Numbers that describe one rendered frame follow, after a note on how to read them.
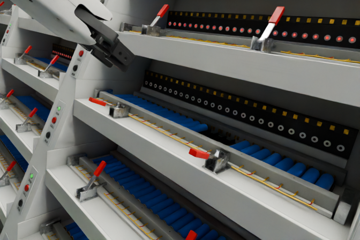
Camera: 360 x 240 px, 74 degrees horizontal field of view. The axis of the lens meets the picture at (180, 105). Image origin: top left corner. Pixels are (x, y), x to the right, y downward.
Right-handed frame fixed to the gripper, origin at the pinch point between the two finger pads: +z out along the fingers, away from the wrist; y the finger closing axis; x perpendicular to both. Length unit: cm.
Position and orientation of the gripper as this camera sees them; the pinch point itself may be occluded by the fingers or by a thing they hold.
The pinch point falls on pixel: (113, 54)
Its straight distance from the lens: 38.2
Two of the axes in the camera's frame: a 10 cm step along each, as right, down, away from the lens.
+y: -7.4, -2.7, 6.2
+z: 4.8, 4.3, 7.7
